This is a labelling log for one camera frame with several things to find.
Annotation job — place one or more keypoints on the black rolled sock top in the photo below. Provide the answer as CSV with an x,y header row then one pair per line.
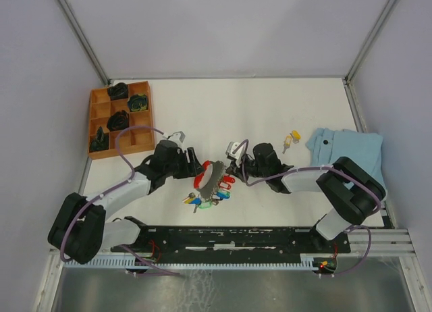
x,y
118,91

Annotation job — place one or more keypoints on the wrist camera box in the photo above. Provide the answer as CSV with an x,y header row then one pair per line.
x,y
177,137
236,150

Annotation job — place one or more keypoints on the light blue folded cloth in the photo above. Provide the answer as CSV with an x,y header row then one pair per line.
x,y
326,146

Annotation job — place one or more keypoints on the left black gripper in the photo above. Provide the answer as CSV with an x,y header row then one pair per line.
x,y
192,169

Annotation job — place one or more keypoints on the bunch of coloured key tags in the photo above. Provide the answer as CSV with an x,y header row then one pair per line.
x,y
221,192

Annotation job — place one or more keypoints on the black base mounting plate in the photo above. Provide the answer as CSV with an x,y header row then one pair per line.
x,y
234,245

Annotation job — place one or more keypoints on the yellow key tag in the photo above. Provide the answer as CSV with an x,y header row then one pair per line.
x,y
295,135

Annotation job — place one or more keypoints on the yellow tagged key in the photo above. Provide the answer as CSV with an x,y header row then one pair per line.
x,y
287,143

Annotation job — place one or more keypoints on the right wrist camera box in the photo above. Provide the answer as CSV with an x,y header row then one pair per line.
x,y
236,150

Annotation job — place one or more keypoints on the black red rolled sock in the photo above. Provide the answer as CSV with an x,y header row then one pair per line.
x,y
118,121

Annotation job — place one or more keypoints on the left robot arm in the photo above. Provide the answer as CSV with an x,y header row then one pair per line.
x,y
81,228

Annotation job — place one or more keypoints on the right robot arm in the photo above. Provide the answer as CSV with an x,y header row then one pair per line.
x,y
353,193

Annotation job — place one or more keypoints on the green black rolled sock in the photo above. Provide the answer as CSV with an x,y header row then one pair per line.
x,y
138,102

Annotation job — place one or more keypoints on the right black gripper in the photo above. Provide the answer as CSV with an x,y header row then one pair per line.
x,y
233,169

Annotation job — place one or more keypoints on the dark green rolled sock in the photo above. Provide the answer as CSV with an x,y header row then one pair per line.
x,y
100,142

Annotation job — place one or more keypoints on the orange wooden compartment tray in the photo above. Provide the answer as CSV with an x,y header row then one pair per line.
x,y
138,137

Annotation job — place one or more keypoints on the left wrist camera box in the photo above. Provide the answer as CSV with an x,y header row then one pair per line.
x,y
177,137

